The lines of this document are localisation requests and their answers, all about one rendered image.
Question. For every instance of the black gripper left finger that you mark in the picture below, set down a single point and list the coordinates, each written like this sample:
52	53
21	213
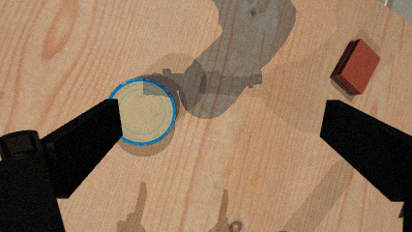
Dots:
35	172

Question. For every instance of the reddish-brown rectangular block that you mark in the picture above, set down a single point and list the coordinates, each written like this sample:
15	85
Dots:
355	68

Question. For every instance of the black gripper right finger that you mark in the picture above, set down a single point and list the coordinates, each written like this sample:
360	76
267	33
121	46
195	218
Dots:
378	151

